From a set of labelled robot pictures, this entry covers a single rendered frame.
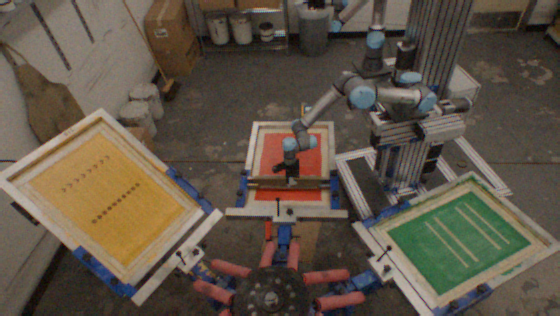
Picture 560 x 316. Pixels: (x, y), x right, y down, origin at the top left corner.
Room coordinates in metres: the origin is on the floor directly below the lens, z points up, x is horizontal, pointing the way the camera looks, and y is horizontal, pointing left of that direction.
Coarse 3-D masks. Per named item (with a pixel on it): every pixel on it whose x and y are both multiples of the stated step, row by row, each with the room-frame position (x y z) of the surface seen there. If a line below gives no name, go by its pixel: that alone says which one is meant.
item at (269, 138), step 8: (264, 136) 1.92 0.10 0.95; (272, 136) 1.91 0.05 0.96; (280, 136) 1.90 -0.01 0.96; (288, 136) 1.89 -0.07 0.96; (264, 144) 1.83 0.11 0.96; (272, 144) 1.83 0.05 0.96; (280, 144) 1.82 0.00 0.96; (264, 152) 1.75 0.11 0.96; (264, 160) 1.68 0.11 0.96; (264, 168) 1.60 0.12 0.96; (256, 192) 1.41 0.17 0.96; (264, 192) 1.40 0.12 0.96; (272, 192) 1.40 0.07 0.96; (280, 192) 1.39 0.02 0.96; (288, 192) 1.38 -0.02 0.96; (256, 200) 1.35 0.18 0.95; (264, 200) 1.34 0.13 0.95; (272, 200) 1.33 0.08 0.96
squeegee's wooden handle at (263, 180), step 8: (256, 176) 1.45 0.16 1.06; (264, 176) 1.44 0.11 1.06; (272, 176) 1.43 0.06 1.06; (280, 176) 1.43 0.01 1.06; (304, 176) 1.41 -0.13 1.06; (312, 176) 1.40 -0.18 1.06; (320, 176) 1.40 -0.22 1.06; (264, 184) 1.42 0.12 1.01; (272, 184) 1.41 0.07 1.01; (280, 184) 1.41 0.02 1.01; (296, 184) 1.39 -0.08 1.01; (304, 184) 1.39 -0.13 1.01; (312, 184) 1.38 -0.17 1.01; (320, 184) 1.37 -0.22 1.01
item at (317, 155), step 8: (320, 136) 1.86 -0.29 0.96; (320, 144) 1.78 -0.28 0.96; (320, 152) 1.70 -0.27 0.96; (320, 160) 1.63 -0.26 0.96; (304, 168) 1.57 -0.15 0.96; (312, 168) 1.56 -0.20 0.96; (320, 168) 1.55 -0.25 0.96; (296, 192) 1.38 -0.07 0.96; (304, 192) 1.37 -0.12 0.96; (312, 192) 1.36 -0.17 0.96; (320, 192) 1.36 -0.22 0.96; (288, 200) 1.32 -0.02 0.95; (296, 200) 1.32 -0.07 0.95; (304, 200) 1.31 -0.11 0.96; (312, 200) 1.30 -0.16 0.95; (320, 200) 1.30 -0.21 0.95
